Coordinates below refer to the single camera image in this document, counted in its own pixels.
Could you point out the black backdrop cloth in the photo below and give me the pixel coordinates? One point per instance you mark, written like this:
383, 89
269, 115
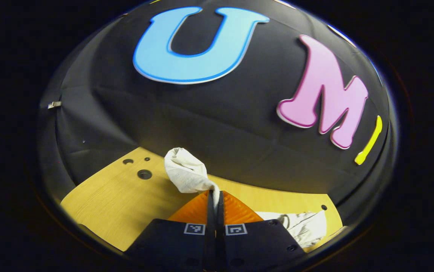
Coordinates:
220, 121

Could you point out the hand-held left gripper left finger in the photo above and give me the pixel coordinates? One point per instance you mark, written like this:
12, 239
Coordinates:
175, 241

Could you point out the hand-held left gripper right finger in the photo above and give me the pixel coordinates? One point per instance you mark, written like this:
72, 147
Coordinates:
254, 241

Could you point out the white jeans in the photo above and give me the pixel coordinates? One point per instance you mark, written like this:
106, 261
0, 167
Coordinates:
186, 170

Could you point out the small silver clip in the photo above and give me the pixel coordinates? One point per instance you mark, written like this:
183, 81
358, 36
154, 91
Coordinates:
54, 104

